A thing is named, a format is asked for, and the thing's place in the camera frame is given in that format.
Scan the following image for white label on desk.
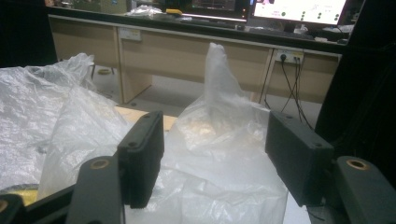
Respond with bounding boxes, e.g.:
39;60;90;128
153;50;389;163
118;26;143;42

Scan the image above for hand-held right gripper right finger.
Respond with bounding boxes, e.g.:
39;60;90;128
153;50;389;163
264;110;335;208

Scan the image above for white power socket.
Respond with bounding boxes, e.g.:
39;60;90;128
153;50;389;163
275;49;305;64

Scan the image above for crumpled plastic bag on desk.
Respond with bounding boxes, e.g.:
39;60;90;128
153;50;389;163
125;5;164;19

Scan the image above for black cables under desk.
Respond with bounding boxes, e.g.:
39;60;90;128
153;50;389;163
261;55;315;131

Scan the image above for clear plastic bag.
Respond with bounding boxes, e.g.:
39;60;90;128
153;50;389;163
0;42;290;224

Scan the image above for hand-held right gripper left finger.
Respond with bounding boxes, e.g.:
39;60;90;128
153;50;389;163
116;110;165;210

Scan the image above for long wooden desk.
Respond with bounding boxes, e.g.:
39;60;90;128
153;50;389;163
46;6;344;105

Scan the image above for dark computer monitor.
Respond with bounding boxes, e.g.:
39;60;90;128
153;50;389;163
181;0;251;23

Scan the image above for black keyboard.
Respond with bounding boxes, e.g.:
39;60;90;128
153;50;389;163
247;27;315;41

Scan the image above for bright computer monitor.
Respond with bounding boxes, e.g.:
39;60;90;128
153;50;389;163
249;0;349;27

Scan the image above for small yellow object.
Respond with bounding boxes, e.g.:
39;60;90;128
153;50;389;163
164;7;184;17

